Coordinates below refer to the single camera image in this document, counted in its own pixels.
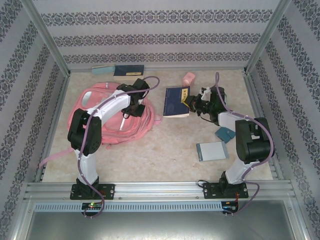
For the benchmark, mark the aluminium side rail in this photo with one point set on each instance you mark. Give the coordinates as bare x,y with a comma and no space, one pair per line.
253,97
58,105

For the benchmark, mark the aluminium frame post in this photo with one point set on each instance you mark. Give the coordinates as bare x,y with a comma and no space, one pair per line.
266,37
50,41

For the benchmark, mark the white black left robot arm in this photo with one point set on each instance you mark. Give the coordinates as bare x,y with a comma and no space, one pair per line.
112,102

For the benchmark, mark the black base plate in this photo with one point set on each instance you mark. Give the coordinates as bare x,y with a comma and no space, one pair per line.
107,191
210,191

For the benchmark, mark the light teal box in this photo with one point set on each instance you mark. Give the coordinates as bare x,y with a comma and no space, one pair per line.
103,70

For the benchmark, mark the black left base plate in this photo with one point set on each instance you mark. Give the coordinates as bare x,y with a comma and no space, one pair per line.
107,191

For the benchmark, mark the grey notebook teal spine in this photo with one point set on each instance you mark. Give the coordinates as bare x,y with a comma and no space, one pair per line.
212,151

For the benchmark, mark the controller board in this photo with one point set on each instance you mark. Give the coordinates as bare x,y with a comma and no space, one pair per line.
231,206
92,205

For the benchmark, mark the pink bottle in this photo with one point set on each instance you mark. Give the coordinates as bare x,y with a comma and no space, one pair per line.
188,78

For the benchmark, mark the pink backpack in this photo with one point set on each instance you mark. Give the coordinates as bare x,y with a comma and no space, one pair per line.
135,127

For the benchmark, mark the navy book yellow label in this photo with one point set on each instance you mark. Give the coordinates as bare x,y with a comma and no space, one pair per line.
172,102

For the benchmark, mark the aluminium back rail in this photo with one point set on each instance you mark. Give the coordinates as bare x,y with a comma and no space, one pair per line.
212,69

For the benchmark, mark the aluminium frame bar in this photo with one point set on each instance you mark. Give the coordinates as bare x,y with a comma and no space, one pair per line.
300,220
21,220

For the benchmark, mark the right controller board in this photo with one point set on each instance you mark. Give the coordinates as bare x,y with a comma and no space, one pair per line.
231,206

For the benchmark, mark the aluminium front rail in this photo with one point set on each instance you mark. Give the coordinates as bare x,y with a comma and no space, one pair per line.
160,190

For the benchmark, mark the grey metal sheet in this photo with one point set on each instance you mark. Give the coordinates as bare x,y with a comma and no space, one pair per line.
160,225

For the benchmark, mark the left controller board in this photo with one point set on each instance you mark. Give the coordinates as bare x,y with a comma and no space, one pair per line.
92,205

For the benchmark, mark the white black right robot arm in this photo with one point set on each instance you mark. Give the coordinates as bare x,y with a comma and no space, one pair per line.
227,120

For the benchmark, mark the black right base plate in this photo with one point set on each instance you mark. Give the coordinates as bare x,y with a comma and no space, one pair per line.
210,191

